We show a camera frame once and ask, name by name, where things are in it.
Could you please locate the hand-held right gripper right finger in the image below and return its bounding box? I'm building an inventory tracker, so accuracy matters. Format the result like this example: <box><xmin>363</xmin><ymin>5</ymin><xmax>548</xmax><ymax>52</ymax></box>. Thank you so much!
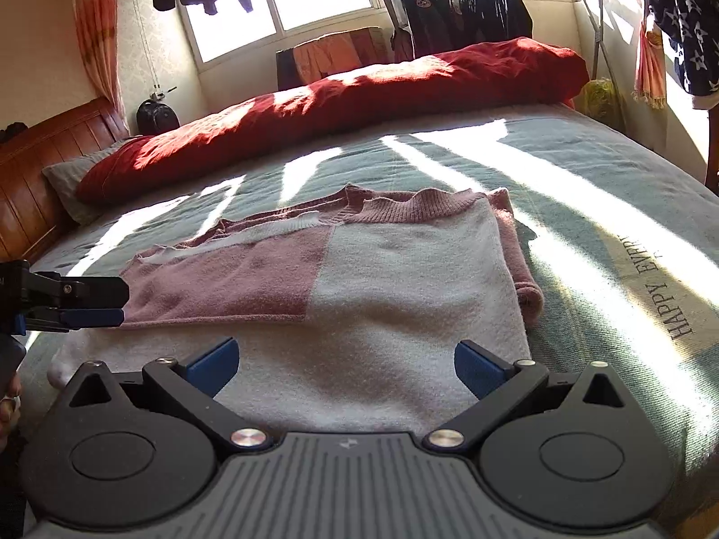
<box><xmin>422</xmin><ymin>340</ymin><xmax>626</xmax><ymax>451</ymax></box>

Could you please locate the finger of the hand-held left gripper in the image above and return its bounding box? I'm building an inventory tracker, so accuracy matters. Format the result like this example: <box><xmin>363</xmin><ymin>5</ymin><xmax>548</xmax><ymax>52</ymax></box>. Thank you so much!
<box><xmin>28</xmin><ymin>272</ymin><xmax>131</xmax><ymax>311</ymax></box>
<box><xmin>22</xmin><ymin>308</ymin><xmax>125</xmax><ymax>333</ymax></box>

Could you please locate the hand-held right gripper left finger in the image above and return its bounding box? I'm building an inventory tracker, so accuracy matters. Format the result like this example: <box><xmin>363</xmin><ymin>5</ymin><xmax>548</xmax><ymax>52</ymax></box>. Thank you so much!
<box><xmin>67</xmin><ymin>338</ymin><xmax>273</xmax><ymax>451</ymax></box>

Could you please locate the pink and white knit sweater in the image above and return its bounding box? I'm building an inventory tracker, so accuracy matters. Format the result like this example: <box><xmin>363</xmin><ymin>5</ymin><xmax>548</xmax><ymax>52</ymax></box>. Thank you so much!
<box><xmin>48</xmin><ymin>182</ymin><xmax>546</xmax><ymax>439</ymax></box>

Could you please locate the metal clothes rack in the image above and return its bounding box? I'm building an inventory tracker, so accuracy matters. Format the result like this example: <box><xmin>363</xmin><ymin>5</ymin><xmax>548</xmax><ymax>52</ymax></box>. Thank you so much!
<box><xmin>365</xmin><ymin>0</ymin><xmax>627</xmax><ymax>130</ymax></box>

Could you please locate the person's left hand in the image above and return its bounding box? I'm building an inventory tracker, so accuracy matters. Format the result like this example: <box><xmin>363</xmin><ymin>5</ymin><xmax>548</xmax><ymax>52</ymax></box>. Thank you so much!
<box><xmin>0</xmin><ymin>373</ymin><xmax>23</xmax><ymax>439</ymax></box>

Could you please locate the grey pillow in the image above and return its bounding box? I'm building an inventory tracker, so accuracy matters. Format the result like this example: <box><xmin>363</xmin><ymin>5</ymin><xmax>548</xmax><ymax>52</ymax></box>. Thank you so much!
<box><xmin>42</xmin><ymin>136</ymin><xmax>138</xmax><ymax>226</ymax></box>

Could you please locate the wooden headboard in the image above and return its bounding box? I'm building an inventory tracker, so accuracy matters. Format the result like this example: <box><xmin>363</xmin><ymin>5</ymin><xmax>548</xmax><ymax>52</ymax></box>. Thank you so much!
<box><xmin>0</xmin><ymin>95</ymin><xmax>131</xmax><ymax>266</ymax></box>

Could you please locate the black backpack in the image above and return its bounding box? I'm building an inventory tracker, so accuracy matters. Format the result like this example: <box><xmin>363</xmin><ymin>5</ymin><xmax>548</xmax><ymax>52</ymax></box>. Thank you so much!
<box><xmin>136</xmin><ymin>98</ymin><xmax>181</xmax><ymax>137</ymax></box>

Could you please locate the green plaid blanket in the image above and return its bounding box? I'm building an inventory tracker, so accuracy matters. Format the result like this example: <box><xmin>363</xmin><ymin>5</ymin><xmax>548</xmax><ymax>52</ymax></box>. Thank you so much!
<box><xmin>17</xmin><ymin>102</ymin><xmax>719</xmax><ymax>539</ymax></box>

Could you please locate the orange patterned curtain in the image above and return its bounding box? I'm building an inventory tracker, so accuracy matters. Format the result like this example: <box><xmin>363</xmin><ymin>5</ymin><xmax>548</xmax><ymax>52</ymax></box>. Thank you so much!
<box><xmin>634</xmin><ymin>11</ymin><xmax>670</xmax><ymax>111</ymax></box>
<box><xmin>72</xmin><ymin>0</ymin><xmax>125</xmax><ymax>120</ymax></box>

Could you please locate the red duvet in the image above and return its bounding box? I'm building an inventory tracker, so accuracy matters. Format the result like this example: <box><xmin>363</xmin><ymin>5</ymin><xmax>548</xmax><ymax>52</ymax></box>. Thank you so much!
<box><xmin>75</xmin><ymin>36</ymin><xmax>590</xmax><ymax>206</ymax></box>

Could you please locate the yellow plastic bag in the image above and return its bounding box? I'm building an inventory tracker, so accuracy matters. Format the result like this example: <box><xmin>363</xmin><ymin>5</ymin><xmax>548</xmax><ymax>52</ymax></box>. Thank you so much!
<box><xmin>580</xmin><ymin>77</ymin><xmax>623</xmax><ymax>127</ymax></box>

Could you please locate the brown wooden furniture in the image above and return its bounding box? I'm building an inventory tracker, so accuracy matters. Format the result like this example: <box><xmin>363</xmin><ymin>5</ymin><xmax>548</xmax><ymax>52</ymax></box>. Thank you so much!
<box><xmin>704</xmin><ymin>115</ymin><xmax>719</xmax><ymax>194</ymax></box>

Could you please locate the black jacket with badge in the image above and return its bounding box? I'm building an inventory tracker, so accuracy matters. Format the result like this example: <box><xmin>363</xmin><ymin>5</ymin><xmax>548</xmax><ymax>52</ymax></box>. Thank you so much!
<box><xmin>392</xmin><ymin>0</ymin><xmax>467</xmax><ymax>62</ymax></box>

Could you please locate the black hanging jacket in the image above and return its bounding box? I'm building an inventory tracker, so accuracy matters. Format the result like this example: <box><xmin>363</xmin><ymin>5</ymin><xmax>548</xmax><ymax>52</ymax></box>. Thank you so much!
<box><xmin>459</xmin><ymin>0</ymin><xmax>534</xmax><ymax>51</ymax></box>

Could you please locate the navy star-printed cloth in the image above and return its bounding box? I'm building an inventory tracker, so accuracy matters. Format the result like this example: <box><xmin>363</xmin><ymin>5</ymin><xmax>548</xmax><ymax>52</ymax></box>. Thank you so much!
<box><xmin>648</xmin><ymin>0</ymin><xmax>719</xmax><ymax>110</ymax></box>

